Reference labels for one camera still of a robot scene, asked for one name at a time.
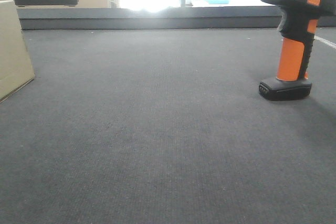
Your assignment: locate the brown cardboard package box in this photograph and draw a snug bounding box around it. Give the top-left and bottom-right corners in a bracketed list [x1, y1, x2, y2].
[1, 1, 35, 101]

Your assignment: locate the blue plastic tray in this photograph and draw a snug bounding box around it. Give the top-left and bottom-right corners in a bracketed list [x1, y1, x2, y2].
[203, 0, 230, 5]

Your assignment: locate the grey raised conveyor side rail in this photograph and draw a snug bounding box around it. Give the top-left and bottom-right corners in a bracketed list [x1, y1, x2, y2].
[16, 5, 336, 30]

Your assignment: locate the white work table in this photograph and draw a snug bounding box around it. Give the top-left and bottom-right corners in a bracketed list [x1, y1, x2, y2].
[191, 0, 271, 7]

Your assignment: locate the orange black barcode scanner gun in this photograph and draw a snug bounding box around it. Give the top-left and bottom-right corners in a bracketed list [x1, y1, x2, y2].
[259, 0, 335, 101]

